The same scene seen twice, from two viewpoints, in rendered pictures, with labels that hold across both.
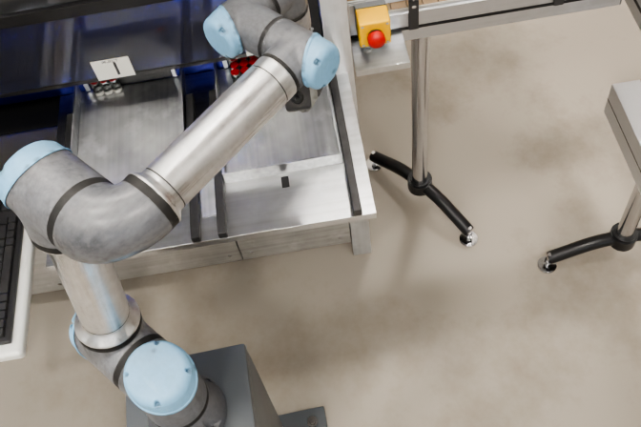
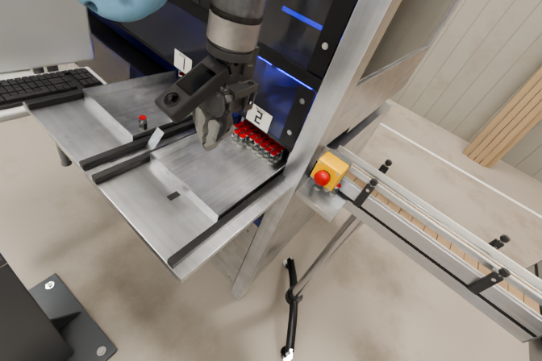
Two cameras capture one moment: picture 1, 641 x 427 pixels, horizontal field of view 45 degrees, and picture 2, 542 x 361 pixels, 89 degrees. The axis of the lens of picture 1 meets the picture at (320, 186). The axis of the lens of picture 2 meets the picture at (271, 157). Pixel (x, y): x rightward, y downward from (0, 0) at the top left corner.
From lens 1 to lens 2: 1.07 m
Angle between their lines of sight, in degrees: 22
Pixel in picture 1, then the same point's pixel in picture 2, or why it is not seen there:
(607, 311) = not seen: outside the picture
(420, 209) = (282, 308)
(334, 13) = (310, 134)
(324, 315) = (183, 303)
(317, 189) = (179, 220)
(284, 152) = (199, 183)
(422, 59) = (346, 232)
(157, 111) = not seen: hidden behind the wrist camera
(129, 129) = not seen: hidden behind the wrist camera
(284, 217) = (136, 212)
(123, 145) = (149, 104)
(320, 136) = (229, 197)
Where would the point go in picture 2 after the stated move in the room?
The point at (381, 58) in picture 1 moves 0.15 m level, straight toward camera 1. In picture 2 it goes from (318, 199) to (285, 222)
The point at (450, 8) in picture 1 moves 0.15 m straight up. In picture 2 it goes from (390, 215) to (423, 180)
